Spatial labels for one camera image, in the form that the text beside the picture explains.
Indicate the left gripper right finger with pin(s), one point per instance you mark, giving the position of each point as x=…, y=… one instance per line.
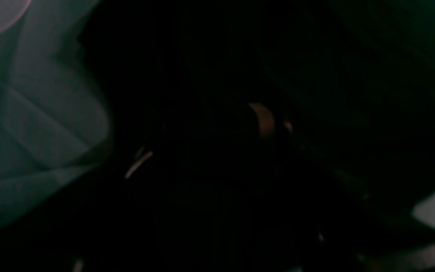
x=340, y=225

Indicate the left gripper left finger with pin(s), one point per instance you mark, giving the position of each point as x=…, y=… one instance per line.
x=43, y=229

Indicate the black t-shirt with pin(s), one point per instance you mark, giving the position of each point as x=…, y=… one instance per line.
x=355, y=78

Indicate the light blue table cloth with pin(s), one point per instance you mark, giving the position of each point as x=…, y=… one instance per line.
x=54, y=123

